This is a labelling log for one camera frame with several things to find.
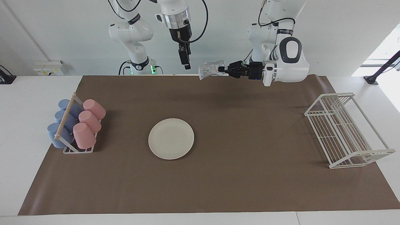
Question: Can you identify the cream round plate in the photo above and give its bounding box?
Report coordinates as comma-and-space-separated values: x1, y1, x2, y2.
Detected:
148, 118, 195, 160

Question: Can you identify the brown table mat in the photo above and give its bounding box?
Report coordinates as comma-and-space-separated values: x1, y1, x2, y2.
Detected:
18, 75, 400, 216

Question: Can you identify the pink plastic cup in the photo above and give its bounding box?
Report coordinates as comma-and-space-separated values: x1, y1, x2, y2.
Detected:
73, 122, 97, 149
78, 111, 102, 133
83, 99, 106, 120

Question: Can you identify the blue plastic cup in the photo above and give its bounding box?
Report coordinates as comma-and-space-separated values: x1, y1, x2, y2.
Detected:
58, 99, 83, 118
55, 110, 79, 133
47, 123, 75, 149

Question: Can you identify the white cup holder rack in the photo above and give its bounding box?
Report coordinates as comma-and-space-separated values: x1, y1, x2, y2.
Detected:
54, 92, 102, 154

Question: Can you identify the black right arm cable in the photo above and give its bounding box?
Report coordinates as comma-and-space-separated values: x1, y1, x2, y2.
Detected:
184, 0, 209, 44

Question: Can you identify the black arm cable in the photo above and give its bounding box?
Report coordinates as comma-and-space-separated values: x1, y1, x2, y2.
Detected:
258, 0, 296, 28
184, 0, 209, 44

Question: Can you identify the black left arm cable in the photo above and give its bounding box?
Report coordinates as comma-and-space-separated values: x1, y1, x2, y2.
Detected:
258, 0, 296, 28

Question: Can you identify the white wall socket box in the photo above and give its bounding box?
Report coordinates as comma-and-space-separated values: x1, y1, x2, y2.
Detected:
34, 60, 65, 76

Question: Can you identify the white wire rack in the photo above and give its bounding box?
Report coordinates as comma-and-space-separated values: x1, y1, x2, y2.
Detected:
304, 92, 396, 169

